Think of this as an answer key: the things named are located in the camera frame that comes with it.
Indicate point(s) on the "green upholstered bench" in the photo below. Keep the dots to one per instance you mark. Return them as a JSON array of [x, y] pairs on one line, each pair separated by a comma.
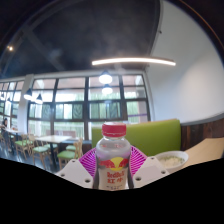
[[153, 136]]

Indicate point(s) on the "white bowl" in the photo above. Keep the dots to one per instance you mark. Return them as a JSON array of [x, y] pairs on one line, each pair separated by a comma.
[[173, 161]]

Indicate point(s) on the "wooden chairs with green seats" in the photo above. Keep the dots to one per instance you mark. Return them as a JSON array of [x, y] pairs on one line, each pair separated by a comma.
[[66, 155]]

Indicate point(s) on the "curved linear ceiling light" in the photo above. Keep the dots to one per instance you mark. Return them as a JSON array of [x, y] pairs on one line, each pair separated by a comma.
[[133, 61]]

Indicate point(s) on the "hanging pendant lamps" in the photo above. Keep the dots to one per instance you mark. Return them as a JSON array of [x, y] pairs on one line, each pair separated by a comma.
[[105, 78]]

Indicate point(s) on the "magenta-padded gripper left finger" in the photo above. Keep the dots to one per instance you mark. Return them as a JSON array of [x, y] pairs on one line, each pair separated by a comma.
[[72, 171]]

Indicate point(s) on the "red-capped clear drink bottle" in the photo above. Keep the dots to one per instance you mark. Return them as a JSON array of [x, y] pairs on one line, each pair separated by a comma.
[[112, 156]]

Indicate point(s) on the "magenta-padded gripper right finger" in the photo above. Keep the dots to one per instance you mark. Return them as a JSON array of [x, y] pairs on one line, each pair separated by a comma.
[[150, 171]]

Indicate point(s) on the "wooden dining table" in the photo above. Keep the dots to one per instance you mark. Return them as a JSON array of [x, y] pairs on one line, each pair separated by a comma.
[[53, 138], [13, 131]]

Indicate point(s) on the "person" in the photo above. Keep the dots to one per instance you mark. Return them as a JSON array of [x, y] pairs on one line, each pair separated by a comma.
[[4, 126]]

